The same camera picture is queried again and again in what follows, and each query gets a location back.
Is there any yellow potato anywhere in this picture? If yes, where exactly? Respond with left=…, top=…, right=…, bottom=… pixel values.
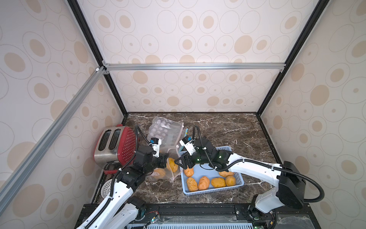
left=211, top=177, right=226, bottom=189
left=167, top=157, right=179, bottom=173

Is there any clear pink zipper bag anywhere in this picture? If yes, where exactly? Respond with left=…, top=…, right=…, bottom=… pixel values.
left=149, top=145, right=181, bottom=183

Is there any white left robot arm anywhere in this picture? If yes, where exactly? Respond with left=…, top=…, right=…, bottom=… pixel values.
left=78, top=146, right=169, bottom=229

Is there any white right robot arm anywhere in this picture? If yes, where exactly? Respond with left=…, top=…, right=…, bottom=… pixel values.
left=175, top=137, right=325, bottom=213

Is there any clear blue zipper bag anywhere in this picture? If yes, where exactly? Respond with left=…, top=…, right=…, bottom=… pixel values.
left=178, top=128, right=189, bottom=152

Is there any clear pink zipper bag spare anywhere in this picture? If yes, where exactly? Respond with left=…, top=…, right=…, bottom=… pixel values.
left=147, top=116, right=184, bottom=147

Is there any orange potato left row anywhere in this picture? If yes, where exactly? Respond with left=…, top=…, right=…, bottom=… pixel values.
left=184, top=168, right=194, bottom=177

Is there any orange wrinkled potato front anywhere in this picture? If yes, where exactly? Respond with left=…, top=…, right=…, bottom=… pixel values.
left=198, top=176, right=210, bottom=190

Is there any red steel toaster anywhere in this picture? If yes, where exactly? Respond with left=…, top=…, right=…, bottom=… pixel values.
left=94, top=125, right=136, bottom=168

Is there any white patterned bowl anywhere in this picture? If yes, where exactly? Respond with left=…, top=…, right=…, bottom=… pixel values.
left=101, top=179, right=112, bottom=198

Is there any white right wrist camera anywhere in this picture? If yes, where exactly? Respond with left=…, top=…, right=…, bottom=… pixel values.
left=179, top=136, right=196, bottom=156

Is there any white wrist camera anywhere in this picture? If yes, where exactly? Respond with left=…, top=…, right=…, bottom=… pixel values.
left=179, top=136, right=196, bottom=156
left=150, top=137, right=162, bottom=157

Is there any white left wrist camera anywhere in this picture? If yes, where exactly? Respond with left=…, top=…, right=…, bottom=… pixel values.
left=150, top=137, right=162, bottom=157

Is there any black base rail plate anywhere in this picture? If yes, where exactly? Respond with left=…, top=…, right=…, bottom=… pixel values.
left=94, top=168, right=321, bottom=229

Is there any silver aluminium rail back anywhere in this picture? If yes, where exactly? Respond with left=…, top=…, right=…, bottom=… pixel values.
left=105, top=63, right=286, bottom=71

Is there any silver aluminium rail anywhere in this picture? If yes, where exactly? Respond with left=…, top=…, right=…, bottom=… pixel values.
left=1, top=66, right=106, bottom=214
left=105, top=63, right=286, bottom=71

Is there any silver aluminium rail left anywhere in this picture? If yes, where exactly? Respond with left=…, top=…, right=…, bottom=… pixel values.
left=1, top=66, right=106, bottom=214

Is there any black corner frame post left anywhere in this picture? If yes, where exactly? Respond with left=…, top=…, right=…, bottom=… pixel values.
left=66, top=0, right=128, bottom=117

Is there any black corner frame post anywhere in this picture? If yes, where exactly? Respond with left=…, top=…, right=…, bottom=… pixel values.
left=256, top=0, right=330, bottom=115
left=66, top=0, right=128, bottom=117

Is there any black corner frame post right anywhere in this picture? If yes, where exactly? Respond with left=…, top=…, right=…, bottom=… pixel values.
left=256, top=0, right=330, bottom=115

